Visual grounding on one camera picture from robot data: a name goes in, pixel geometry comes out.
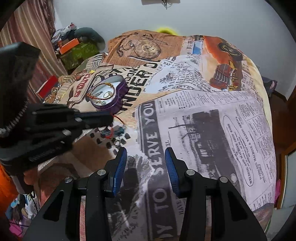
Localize red gold braided bracelet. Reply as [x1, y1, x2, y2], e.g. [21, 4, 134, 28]
[86, 82, 116, 100]

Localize red blue string bracelet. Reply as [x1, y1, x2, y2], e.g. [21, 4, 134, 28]
[99, 114, 127, 140]

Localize purple heart-shaped tin box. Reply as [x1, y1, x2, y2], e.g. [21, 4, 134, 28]
[86, 75, 129, 114]

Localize green patterned bag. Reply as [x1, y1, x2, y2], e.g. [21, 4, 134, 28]
[60, 42, 99, 70]

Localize orange box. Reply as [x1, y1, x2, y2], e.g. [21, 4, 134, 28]
[59, 39, 79, 55]

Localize newspaper print bed cover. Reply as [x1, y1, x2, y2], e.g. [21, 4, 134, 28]
[39, 30, 276, 240]

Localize grey plush pillow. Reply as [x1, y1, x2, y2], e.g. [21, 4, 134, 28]
[74, 27, 106, 51]

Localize striped red curtain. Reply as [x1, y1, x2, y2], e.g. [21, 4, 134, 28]
[1, 1, 67, 103]

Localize yellow round object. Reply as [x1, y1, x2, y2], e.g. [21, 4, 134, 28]
[156, 27, 178, 36]

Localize dark bag on floor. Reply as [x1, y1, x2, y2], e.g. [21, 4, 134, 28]
[262, 76, 278, 97]

